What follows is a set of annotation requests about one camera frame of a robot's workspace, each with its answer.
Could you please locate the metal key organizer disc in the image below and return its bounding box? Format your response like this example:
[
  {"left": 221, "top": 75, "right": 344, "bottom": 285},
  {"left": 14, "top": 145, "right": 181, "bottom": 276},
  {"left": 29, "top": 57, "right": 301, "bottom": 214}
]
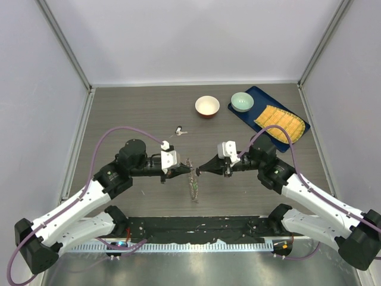
[{"left": 185, "top": 158, "right": 198, "bottom": 203}]

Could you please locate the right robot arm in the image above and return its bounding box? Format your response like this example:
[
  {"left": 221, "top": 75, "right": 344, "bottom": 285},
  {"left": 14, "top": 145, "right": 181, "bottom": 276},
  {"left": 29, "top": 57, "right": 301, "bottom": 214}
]
[{"left": 196, "top": 135, "right": 380, "bottom": 271}]

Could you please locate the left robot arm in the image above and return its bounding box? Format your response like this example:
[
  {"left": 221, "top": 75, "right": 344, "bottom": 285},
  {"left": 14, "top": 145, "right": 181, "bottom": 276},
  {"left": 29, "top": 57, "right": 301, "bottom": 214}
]
[{"left": 14, "top": 139, "right": 191, "bottom": 275}]

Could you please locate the key with black-white tag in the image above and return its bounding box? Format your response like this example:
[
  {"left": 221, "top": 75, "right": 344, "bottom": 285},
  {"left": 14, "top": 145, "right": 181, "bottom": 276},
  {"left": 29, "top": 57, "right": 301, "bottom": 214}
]
[{"left": 175, "top": 126, "right": 188, "bottom": 136}]

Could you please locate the yellow woven mat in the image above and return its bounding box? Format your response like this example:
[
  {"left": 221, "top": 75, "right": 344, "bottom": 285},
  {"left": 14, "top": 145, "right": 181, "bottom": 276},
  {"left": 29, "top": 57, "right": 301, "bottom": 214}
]
[{"left": 254, "top": 105, "right": 306, "bottom": 144}]

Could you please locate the light green bowl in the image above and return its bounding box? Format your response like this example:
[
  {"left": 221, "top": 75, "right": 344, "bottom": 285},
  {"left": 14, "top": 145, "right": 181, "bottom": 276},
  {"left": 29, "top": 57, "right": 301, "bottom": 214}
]
[{"left": 230, "top": 92, "right": 254, "bottom": 113}]

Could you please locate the red white bowl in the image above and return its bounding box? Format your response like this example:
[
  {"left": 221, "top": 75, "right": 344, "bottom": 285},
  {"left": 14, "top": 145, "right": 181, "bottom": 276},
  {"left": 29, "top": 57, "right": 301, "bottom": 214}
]
[{"left": 195, "top": 95, "right": 220, "bottom": 119}]

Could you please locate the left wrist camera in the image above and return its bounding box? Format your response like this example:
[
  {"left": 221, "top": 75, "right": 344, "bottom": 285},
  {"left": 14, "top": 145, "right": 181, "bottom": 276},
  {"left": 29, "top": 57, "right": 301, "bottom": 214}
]
[{"left": 160, "top": 141, "right": 180, "bottom": 174}]

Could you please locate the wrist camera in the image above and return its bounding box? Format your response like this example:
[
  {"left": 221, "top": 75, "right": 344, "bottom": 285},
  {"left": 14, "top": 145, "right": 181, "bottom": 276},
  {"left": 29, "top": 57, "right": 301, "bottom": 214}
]
[
  {"left": 160, "top": 141, "right": 180, "bottom": 174},
  {"left": 217, "top": 141, "right": 239, "bottom": 167}
]

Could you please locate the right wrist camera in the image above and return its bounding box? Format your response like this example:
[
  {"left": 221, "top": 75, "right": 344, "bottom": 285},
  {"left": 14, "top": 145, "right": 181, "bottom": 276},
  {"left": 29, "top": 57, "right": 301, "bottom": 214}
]
[{"left": 217, "top": 141, "right": 239, "bottom": 167}]

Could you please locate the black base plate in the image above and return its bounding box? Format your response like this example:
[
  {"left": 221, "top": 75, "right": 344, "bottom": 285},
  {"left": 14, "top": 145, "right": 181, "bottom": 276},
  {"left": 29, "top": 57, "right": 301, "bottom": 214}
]
[{"left": 128, "top": 216, "right": 291, "bottom": 244}]

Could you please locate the white slotted cable duct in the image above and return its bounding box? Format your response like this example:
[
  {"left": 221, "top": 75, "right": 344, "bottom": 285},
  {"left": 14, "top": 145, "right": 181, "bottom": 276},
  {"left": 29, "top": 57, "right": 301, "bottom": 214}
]
[{"left": 68, "top": 240, "right": 273, "bottom": 253}]

